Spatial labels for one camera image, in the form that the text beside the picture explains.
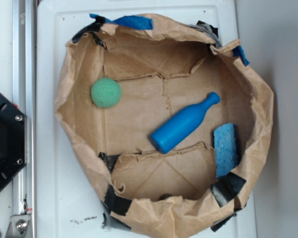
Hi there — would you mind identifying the green foam ball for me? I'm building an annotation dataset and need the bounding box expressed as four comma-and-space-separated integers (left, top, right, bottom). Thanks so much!
90, 78, 122, 108

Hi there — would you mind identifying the blue sponge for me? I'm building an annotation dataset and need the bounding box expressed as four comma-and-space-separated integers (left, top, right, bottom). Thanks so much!
213, 123, 240, 178

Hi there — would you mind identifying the brown paper bag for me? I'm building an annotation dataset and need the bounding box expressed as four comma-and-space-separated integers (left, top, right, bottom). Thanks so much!
55, 14, 274, 238

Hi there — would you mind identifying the aluminium rail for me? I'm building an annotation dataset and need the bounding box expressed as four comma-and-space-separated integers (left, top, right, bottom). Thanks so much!
12, 0, 38, 215

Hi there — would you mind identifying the white plastic tray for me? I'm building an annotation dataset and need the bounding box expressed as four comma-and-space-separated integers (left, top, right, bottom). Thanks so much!
34, 0, 258, 238

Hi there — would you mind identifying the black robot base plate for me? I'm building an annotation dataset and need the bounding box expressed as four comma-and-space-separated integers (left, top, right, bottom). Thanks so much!
0, 92, 26, 192

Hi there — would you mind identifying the blue plastic bottle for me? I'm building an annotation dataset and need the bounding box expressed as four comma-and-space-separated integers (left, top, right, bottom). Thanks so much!
149, 92, 221, 154

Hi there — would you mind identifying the metal corner bracket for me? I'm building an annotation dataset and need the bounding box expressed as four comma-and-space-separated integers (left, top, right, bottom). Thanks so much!
5, 214, 33, 238

